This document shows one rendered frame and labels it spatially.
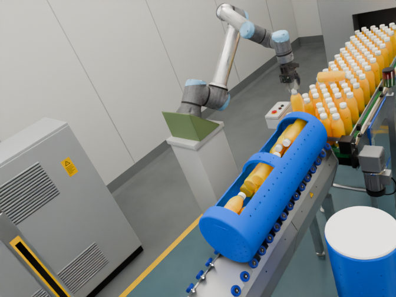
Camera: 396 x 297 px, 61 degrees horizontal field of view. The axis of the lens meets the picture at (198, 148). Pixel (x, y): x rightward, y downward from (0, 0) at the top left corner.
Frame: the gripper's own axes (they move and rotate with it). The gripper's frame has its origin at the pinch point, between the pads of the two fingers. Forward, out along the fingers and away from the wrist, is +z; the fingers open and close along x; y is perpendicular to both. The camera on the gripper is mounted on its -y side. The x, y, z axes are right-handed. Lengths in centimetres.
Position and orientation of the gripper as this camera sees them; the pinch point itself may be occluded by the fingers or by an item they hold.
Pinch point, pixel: (294, 90)
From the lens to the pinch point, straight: 217.7
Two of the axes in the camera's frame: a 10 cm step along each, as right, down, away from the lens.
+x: 7.4, 0.9, -6.7
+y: -5.8, 5.8, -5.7
